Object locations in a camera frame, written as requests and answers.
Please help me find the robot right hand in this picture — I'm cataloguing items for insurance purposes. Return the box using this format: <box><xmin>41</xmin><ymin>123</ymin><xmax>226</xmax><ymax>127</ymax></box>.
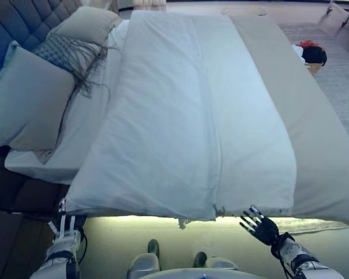
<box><xmin>238</xmin><ymin>204</ymin><xmax>280</xmax><ymax>245</ymax></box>

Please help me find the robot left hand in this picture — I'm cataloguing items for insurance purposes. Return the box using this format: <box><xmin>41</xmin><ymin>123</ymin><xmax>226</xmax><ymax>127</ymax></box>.
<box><xmin>47</xmin><ymin>198</ymin><xmax>84</xmax><ymax>242</ymax></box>

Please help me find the white duvet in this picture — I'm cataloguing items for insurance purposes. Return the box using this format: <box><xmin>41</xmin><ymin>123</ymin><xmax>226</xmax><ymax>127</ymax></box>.
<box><xmin>65</xmin><ymin>10</ymin><xmax>298</xmax><ymax>230</ymax></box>

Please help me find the light wooden nightstand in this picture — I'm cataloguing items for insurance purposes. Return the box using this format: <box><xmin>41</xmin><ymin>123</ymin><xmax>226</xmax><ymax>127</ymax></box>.
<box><xmin>0</xmin><ymin>212</ymin><xmax>56</xmax><ymax>279</ymax></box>

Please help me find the silver robot right leg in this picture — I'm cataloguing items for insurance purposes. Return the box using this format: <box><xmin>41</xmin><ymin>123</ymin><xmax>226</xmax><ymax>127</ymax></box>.
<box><xmin>193</xmin><ymin>251</ymin><xmax>240</xmax><ymax>271</ymax></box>

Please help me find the white sheeted mattress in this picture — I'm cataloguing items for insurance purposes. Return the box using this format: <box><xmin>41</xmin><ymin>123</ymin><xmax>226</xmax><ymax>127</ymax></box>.
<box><xmin>4</xmin><ymin>19</ymin><xmax>132</xmax><ymax>186</ymax></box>

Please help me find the beige fringed bedspread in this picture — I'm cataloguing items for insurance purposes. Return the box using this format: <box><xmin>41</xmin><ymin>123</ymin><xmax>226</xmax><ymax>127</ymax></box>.
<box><xmin>177</xmin><ymin>13</ymin><xmax>349</xmax><ymax>230</ymax></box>

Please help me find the large beige pillow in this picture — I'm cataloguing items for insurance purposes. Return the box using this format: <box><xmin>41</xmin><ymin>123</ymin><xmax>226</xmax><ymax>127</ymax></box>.
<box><xmin>0</xmin><ymin>40</ymin><xmax>77</xmax><ymax>166</ymax></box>
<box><xmin>50</xmin><ymin>5</ymin><xmax>123</xmax><ymax>48</ymax></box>

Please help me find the cardboard box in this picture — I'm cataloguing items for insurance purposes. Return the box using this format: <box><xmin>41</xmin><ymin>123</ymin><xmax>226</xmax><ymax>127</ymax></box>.
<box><xmin>306</xmin><ymin>62</ymin><xmax>324</xmax><ymax>77</ymax></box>

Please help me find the pale grey area rug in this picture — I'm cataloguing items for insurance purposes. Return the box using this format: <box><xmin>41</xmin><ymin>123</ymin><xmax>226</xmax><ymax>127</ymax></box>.
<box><xmin>267</xmin><ymin>0</ymin><xmax>349</xmax><ymax>237</ymax></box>

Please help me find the woven fringed cushion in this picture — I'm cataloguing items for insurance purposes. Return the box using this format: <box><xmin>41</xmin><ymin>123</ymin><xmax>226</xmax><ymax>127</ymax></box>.
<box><xmin>31</xmin><ymin>33</ymin><xmax>112</xmax><ymax>138</ymax></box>

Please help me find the white garment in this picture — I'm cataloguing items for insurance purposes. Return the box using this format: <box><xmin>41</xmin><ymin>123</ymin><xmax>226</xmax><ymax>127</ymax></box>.
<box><xmin>291</xmin><ymin>44</ymin><xmax>307</xmax><ymax>63</ymax></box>

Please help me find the black garment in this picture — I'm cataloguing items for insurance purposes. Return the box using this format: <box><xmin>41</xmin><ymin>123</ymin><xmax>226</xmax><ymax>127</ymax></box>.
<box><xmin>301</xmin><ymin>45</ymin><xmax>329</xmax><ymax>67</ymax></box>

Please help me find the red garment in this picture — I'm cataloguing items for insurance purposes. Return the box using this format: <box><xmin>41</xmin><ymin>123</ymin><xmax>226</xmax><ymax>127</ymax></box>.
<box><xmin>295</xmin><ymin>40</ymin><xmax>317</xmax><ymax>49</ymax></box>

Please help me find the grey tufted headboard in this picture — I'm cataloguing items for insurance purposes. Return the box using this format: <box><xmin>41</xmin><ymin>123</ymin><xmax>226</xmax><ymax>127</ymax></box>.
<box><xmin>0</xmin><ymin>0</ymin><xmax>86</xmax><ymax>94</ymax></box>

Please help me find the brown upholstered bed frame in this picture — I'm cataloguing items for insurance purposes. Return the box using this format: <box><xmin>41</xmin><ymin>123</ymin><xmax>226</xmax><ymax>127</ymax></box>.
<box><xmin>0</xmin><ymin>147</ymin><xmax>74</xmax><ymax>218</ymax></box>

